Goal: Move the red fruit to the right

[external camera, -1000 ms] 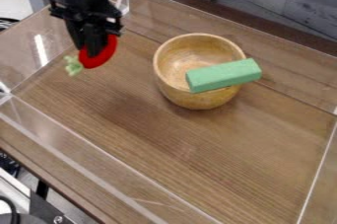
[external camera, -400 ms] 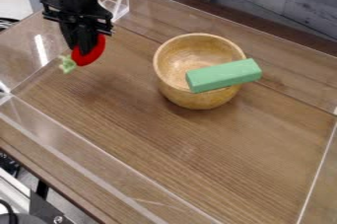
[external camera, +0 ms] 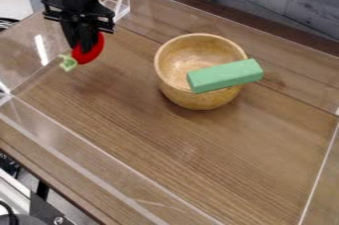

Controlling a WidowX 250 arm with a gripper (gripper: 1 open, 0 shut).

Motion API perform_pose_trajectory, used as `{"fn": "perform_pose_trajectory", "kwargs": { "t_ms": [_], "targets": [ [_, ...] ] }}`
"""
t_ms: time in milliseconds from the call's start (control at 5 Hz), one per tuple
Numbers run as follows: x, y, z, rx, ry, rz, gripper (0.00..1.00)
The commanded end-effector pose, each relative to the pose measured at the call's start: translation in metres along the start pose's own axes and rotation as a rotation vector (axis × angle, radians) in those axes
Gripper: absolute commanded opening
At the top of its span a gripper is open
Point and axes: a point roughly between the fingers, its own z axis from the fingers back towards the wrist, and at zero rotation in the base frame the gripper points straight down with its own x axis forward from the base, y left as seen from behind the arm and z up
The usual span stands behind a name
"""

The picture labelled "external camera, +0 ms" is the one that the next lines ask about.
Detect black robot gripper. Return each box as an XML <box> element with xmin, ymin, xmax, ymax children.
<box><xmin>42</xmin><ymin>0</ymin><xmax>115</xmax><ymax>54</ymax></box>

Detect red plush fruit green stem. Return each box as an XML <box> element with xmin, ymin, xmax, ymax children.
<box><xmin>59</xmin><ymin>33</ymin><xmax>104</xmax><ymax>72</ymax></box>

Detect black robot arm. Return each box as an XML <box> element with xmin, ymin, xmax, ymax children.
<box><xmin>42</xmin><ymin>0</ymin><xmax>115</xmax><ymax>54</ymax></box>

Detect wooden bowl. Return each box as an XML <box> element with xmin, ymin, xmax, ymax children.
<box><xmin>152</xmin><ymin>32</ymin><xmax>250</xmax><ymax>111</ymax></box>

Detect clear acrylic tray walls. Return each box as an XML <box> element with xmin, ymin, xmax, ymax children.
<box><xmin>0</xmin><ymin>0</ymin><xmax>339</xmax><ymax>225</ymax></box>

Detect green rectangular block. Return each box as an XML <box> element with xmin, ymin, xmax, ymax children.
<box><xmin>187</xmin><ymin>58</ymin><xmax>263</xmax><ymax>93</ymax></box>

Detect clear acrylic corner bracket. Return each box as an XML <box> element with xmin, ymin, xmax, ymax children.
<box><xmin>99</xmin><ymin>0</ymin><xmax>131</xmax><ymax>22</ymax></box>

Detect black metal table bracket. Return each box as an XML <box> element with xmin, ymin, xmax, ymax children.
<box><xmin>30</xmin><ymin>181</ymin><xmax>76</xmax><ymax>225</ymax></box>

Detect black cable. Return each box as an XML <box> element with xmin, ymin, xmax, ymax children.
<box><xmin>0</xmin><ymin>200</ymin><xmax>19</xmax><ymax>225</ymax></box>

